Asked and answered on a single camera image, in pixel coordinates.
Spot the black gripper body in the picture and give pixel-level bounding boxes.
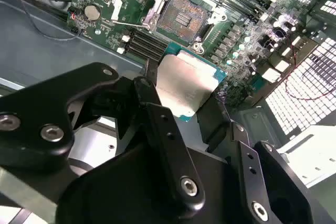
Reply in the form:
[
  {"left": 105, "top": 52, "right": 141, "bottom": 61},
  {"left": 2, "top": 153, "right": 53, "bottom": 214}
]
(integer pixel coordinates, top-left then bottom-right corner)
[{"left": 55, "top": 140, "right": 245, "bottom": 224}]

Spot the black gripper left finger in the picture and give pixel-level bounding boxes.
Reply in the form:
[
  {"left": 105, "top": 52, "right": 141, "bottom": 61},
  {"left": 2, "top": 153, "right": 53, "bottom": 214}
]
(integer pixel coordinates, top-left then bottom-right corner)
[{"left": 0, "top": 60, "right": 206, "bottom": 216}]

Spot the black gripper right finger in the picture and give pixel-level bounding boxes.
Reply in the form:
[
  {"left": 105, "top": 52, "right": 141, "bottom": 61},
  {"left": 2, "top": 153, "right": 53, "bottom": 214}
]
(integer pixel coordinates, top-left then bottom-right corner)
[{"left": 196, "top": 91, "right": 315, "bottom": 224}]

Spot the silver green CPU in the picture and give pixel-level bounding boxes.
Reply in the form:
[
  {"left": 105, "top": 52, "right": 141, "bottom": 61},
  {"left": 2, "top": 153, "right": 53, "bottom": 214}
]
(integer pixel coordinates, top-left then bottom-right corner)
[{"left": 156, "top": 41, "right": 228, "bottom": 123}]

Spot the metal socket cover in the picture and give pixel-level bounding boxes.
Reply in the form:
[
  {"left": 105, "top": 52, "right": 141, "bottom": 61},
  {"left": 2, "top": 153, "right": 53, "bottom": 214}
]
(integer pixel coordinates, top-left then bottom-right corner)
[{"left": 110, "top": 0, "right": 171, "bottom": 30}]

